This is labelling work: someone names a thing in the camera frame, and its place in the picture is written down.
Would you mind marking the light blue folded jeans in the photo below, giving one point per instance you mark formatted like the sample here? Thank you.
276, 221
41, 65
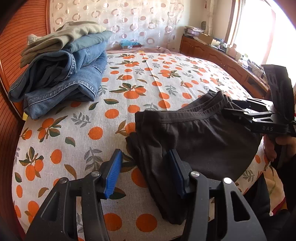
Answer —
87, 41

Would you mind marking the floral pink blanket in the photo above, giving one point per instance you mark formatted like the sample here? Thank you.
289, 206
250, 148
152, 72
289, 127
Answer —
159, 50

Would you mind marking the white jug bottle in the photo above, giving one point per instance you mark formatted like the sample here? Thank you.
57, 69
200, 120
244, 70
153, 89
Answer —
232, 51

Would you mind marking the person's right hand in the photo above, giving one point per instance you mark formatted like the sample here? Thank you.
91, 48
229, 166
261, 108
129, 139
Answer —
286, 141

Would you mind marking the orange-print bed sheet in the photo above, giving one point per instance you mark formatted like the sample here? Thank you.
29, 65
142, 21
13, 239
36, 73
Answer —
75, 138

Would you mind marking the black pants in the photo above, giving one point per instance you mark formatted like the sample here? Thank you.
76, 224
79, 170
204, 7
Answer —
157, 132

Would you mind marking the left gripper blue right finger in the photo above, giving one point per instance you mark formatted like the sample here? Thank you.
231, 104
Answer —
216, 209

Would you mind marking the yellow plush toy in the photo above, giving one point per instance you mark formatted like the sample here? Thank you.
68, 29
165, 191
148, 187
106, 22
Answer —
25, 116

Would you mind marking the circle-pattern sheer curtain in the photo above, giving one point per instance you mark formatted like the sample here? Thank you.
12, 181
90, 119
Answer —
150, 23

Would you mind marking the dark blue folded jeans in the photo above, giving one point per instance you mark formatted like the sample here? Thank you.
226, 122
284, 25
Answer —
57, 76

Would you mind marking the box with blue cloth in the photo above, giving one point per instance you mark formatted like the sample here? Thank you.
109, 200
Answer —
127, 44

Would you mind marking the cardboard box on cabinet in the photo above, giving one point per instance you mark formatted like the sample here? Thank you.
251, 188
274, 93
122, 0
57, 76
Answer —
205, 38

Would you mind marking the beige folded pants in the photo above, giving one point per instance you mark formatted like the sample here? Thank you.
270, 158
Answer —
55, 41

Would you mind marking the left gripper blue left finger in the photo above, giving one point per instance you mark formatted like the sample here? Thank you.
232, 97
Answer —
56, 218

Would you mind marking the window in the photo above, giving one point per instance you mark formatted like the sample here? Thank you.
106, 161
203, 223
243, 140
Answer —
262, 32

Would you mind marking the stack of books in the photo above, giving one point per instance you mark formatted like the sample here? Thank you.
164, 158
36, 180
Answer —
192, 31

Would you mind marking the wooden sideboard cabinet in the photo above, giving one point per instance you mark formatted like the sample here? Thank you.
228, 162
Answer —
254, 85

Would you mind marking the person's dark clothed body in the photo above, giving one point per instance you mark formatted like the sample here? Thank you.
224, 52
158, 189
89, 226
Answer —
266, 208

